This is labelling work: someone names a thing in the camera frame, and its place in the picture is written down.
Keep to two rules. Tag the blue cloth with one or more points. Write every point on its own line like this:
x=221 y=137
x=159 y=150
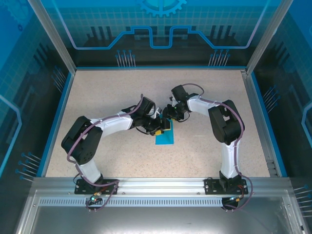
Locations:
x=165 y=140

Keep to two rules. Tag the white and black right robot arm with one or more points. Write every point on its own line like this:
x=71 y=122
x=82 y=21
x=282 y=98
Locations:
x=230 y=161

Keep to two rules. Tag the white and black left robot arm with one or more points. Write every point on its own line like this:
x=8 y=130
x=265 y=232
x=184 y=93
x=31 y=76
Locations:
x=117 y=124

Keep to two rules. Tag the grey sheet metal tray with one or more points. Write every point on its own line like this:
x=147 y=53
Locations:
x=156 y=221

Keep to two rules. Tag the aluminium cross beam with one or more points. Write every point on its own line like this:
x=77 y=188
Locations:
x=158 y=186

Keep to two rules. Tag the blue table edge strip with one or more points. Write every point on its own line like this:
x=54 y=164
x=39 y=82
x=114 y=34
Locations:
x=64 y=97
x=268 y=122

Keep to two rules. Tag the blue printed gear panel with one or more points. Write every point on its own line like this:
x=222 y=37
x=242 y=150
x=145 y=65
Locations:
x=97 y=14

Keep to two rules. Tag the blue printed side panel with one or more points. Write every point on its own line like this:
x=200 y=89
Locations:
x=19 y=97
x=292 y=97

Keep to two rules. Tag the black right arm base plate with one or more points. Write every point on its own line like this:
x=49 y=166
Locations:
x=210 y=186

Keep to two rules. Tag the aluminium side rail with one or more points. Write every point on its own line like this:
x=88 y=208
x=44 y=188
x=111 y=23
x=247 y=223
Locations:
x=259 y=122

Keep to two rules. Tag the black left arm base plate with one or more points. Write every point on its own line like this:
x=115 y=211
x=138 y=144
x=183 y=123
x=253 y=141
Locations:
x=83 y=189

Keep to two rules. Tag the aluminium frame post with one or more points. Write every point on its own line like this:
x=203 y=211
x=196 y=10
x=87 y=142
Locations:
x=54 y=36
x=268 y=36

